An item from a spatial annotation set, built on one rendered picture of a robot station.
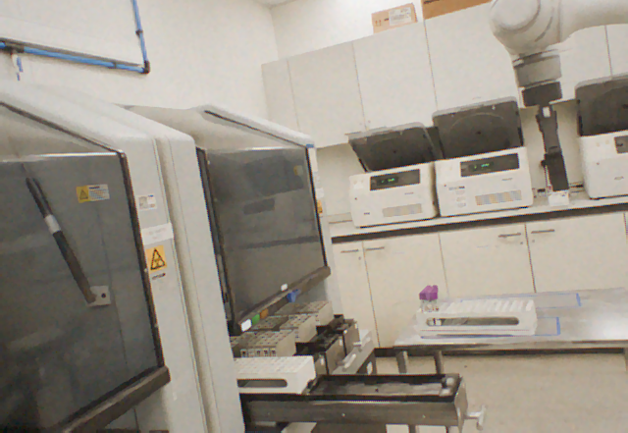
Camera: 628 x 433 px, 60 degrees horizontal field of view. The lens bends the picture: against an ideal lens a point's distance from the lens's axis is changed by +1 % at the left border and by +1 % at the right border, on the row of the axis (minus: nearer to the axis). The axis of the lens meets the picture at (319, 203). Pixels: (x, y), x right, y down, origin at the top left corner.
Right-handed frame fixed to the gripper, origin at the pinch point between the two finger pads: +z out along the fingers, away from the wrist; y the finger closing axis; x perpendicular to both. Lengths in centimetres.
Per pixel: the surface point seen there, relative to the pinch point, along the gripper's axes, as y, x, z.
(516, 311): 17.1, 14.4, 32.5
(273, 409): -18, 69, 39
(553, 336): 15.4, 7.0, 38.9
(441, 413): -18, 30, 40
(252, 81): 234, 179, -83
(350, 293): 218, 133, 76
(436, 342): 14, 35, 38
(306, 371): -11, 62, 33
